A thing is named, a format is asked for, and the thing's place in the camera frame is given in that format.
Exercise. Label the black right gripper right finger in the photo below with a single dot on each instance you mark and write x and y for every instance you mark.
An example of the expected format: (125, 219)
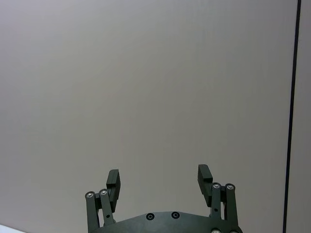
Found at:
(216, 199)

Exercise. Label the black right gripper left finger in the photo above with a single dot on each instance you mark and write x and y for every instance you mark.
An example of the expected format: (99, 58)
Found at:
(106, 206)

